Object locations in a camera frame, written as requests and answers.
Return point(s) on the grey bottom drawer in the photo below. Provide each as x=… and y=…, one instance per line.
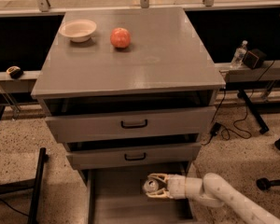
x=116, y=197

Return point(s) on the tape measure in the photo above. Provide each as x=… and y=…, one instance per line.
x=14, y=72

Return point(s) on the grey drawer cabinet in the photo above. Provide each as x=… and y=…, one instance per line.
x=166, y=66

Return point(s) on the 7up soda can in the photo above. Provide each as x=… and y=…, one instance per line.
x=150, y=186

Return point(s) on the grey drawer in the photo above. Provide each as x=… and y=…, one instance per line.
x=116, y=197
x=136, y=124
x=129, y=156

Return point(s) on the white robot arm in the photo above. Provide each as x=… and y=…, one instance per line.
x=212, y=190

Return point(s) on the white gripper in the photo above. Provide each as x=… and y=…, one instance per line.
x=176, y=186

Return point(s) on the red apple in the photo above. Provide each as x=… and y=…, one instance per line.
x=120, y=38

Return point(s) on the black caster wheel leg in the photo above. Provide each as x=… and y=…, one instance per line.
x=265, y=184

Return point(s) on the black chair frame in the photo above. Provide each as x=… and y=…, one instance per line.
x=34, y=184

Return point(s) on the white bowl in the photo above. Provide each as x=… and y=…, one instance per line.
x=78, y=31

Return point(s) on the grey top drawer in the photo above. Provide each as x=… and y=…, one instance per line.
x=136, y=124

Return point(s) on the clear water bottle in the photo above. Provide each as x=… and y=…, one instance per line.
x=239, y=55

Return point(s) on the grey middle drawer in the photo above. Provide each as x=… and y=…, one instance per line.
x=129, y=156

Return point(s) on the small black box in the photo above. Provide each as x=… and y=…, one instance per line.
x=254, y=58

